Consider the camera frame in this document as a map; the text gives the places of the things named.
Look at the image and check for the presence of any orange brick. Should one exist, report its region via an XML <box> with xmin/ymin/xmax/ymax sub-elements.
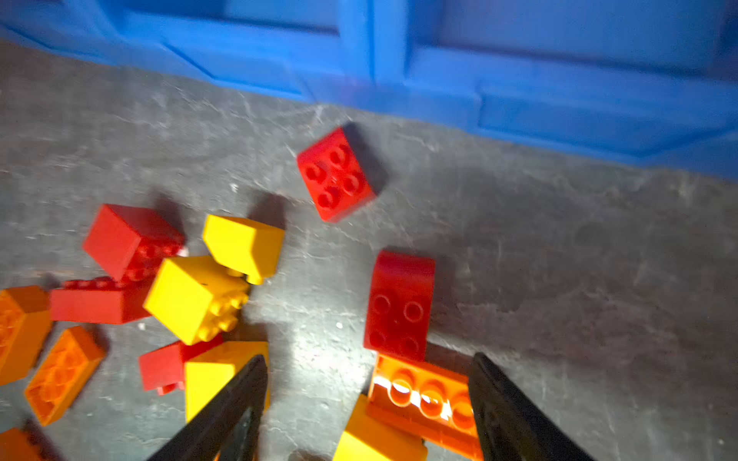
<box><xmin>0</xmin><ymin>428</ymin><xmax>45</xmax><ymax>461</ymax></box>
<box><xmin>24</xmin><ymin>326</ymin><xmax>106</xmax><ymax>426</ymax></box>
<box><xmin>1</xmin><ymin>285</ymin><xmax>52</xmax><ymax>385</ymax></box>
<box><xmin>367</xmin><ymin>355</ymin><xmax>484</xmax><ymax>460</ymax></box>

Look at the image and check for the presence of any yellow brick right upper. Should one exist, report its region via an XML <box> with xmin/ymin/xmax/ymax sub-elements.
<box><xmin>332</xmin><ymin>394</ymin><xmax>429</xmax><ymax>461</ymax></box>

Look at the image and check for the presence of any red long brick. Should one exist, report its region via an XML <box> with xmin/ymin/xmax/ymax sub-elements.
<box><xmin>49</xmin><ymin>277</ymin><xmax>154</xmax><ymax>325</ymax></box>

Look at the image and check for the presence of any red arched brick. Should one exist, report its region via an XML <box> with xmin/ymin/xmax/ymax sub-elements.
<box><xmin>363</xmin><ymin>250</ymin><xmax>435</xmax><ymax>362</ymax></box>

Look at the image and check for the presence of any small red brick centre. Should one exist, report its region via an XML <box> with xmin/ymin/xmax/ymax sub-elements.
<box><xmin>138</xmin><ymin>334</ymin><xmax>224</xmax><ymax>396</ymax></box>

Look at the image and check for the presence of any red square brick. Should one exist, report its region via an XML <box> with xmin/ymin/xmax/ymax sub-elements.
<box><xmin>297</xmin><ymin>128</ymin><xmax>377</xmax><ymax>223</ymax></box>
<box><xmin>83</xmin><ymin>204</ymin><xmax>186</xmax><ymax>282</ymax></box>

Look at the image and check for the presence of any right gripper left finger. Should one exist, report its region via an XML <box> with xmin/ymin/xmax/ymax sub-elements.
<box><xmin>149</xmin><ymin>355</ymin><xmax>268</xmax><ymax>461</ymax></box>

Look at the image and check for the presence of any yellow small brick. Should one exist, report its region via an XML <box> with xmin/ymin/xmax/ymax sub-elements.
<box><xmin>203</xmin><ymin>214</ymin><xmax>286</xmax><ymax>285</ymax></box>

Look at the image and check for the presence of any yellow brick below centre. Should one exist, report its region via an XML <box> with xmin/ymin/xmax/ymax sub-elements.
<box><xmin>184</xmin><ymin>341</ymin><xmax>269</xmax><ymax>423</ymax></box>

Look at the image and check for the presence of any blue three-compartment bin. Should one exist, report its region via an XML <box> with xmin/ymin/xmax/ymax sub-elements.
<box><xmin>1</xmin><ymin>1</ymin><xmax>737</xmax><ymax>179</ymax></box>

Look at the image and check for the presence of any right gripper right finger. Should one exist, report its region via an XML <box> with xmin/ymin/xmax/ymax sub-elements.
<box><xmin>468</xmin><ymin>353</ymin><xmax>592</xmax><ymax>461</ymax></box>

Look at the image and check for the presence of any red square brick top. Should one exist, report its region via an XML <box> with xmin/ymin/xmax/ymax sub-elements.
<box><xmin>297</xmin><ymin>128</ymin><xmax>377</xmax><ymax>223</ymax></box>

